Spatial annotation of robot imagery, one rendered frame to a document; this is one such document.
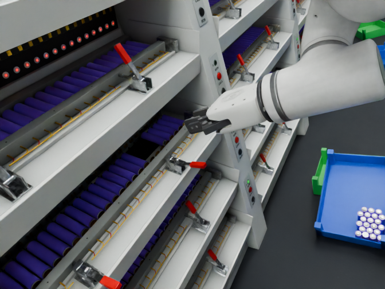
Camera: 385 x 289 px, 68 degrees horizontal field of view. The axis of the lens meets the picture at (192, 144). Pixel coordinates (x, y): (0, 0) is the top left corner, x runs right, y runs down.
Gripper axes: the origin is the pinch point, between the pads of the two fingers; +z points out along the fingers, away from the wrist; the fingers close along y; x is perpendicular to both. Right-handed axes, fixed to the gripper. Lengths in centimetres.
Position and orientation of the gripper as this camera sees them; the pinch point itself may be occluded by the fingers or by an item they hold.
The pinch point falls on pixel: (199, 120)
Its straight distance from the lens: 58.0
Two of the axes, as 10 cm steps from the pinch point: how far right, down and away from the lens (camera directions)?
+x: 4.6, 8.2, 3.3
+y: -4.6, 5.4, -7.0
